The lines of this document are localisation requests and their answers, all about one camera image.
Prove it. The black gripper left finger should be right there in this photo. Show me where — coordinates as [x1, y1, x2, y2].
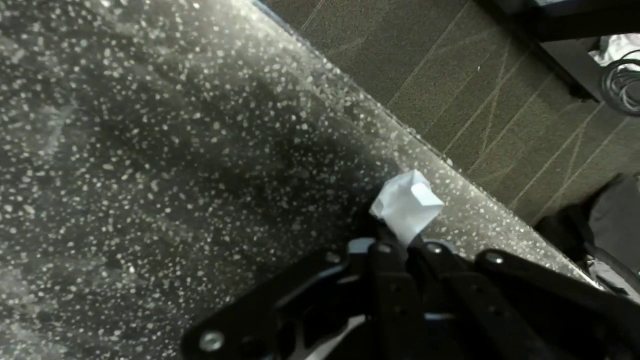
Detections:
[181, 247, 374, 360]

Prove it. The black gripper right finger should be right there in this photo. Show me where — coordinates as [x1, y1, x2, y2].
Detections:
[413, 242, 640, 360]

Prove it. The tissue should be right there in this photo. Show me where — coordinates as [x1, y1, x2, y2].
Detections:
[370, 170, 444, 246]

